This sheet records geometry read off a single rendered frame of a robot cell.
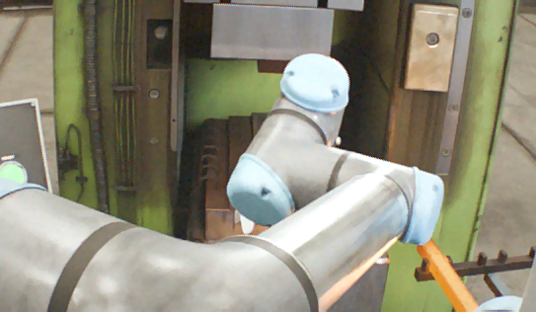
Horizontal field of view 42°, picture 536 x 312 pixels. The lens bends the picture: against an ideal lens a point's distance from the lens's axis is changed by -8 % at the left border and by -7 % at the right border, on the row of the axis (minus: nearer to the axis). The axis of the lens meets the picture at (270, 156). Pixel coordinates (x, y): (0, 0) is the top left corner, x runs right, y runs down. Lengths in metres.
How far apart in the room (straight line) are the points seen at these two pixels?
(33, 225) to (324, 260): 0.20
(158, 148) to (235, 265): 1.07
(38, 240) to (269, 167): 0.39
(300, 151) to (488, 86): 0.81
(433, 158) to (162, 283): 1.19
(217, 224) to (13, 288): 0.99
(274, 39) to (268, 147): 0.49
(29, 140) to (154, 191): 0.36
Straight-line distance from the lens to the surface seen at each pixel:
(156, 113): 1.46
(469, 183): 1.61
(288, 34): 1.26
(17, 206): 0.47
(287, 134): 0.80
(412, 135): 1.52
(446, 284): 1.30
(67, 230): 0.44
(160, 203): 1.55
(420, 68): 1.45
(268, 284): 0.44
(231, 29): 1.25
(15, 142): 1.29
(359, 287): 1.43
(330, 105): 0.82
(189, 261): 0.42
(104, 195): 1.53
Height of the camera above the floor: 1.67
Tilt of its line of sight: 26 degrees down
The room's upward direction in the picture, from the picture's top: 4 degrees clockwise
